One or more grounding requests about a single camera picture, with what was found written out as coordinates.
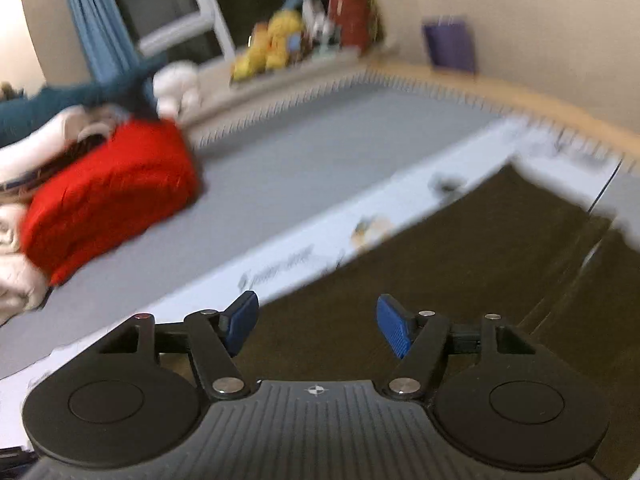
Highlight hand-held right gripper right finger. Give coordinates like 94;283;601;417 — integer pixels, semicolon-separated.
376;294;539;404

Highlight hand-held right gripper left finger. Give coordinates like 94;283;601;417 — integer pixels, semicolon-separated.
94;291;261;402

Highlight olive corduroy pants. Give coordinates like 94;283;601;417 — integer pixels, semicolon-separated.
159;162;640;478

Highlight grey printed bed sheet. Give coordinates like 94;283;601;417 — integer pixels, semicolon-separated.
0;67;640;396

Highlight red folded blanket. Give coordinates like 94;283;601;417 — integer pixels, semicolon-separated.
20;120;203;286

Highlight cream fluffy folded blanket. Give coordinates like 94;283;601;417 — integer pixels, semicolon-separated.
0;202;56;328

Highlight white plush toy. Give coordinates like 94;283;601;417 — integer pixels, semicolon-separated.
151;60;204;117

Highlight dark patterned folded blanket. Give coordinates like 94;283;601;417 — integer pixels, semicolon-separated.
0;139;108;200

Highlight window sill ledge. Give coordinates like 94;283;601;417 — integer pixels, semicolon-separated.
187;45;402;128

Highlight small yellow plush toy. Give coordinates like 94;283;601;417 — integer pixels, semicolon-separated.
231;50;267;82

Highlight white folded blanket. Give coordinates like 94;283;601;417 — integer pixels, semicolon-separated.
0;109;118;176

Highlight orange plush bear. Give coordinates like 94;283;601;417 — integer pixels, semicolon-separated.
247;22;272;61

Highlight dark teal cloth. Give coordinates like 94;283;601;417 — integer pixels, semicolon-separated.
0;66;157;147

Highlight panda plush toy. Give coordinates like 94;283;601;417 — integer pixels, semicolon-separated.
301;0;334;45

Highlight dark red cushion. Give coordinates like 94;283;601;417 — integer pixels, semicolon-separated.
327;0;382;50

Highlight wooden bed frame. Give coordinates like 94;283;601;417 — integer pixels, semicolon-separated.
364;54;640;177

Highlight purple folder against wall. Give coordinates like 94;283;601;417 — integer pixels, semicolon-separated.
421;16;479;74

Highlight white window frame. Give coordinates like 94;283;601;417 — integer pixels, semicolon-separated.
111;0;237;62

